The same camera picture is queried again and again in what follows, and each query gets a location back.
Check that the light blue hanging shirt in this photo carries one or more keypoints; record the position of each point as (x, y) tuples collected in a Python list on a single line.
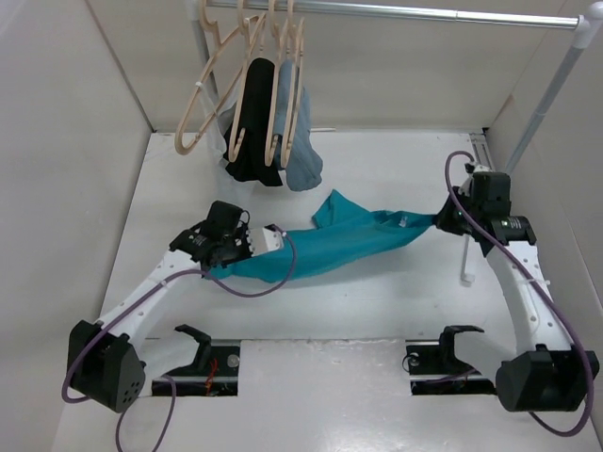
[(303, 171)]

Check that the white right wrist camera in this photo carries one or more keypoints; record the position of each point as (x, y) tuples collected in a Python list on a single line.
[(471, 169)]

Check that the black hanging shirt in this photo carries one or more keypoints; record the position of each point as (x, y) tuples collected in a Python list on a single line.
[(254, 119)]

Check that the beige hanger with blue shirt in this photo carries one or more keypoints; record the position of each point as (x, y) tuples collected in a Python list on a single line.
[(279, 33)]

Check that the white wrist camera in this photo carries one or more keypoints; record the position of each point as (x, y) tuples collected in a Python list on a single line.
[(264, 240), (471, 169)]

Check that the teal t shirt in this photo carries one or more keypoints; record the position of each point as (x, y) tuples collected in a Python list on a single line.
[(343, 232)]

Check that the empty beige wooden hanger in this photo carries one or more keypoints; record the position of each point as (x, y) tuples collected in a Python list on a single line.
[(211, 46)]

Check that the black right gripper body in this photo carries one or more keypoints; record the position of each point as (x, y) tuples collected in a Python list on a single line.
[(448, 222)]

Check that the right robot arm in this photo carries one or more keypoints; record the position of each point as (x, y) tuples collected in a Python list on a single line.
[(543, 371)]

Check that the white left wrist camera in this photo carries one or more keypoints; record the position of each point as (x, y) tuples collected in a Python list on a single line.
[(264, 240)]

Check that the beige wooden hanger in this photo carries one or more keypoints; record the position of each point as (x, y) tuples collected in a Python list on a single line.
[(295, 85), (211, 46)]

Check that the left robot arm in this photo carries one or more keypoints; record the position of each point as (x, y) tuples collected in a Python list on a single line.
[(112, 360)]

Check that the white sheer hanging garment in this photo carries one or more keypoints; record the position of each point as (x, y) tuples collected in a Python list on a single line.
[(214, 145)]

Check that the beige hanger with black shirt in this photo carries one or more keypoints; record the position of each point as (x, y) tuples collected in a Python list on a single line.
[(244, 26)]

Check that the metal clothes rack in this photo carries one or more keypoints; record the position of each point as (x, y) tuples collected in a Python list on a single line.
[(377, 69)]

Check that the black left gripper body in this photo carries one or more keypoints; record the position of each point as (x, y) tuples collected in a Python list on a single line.
[(237, 247)]

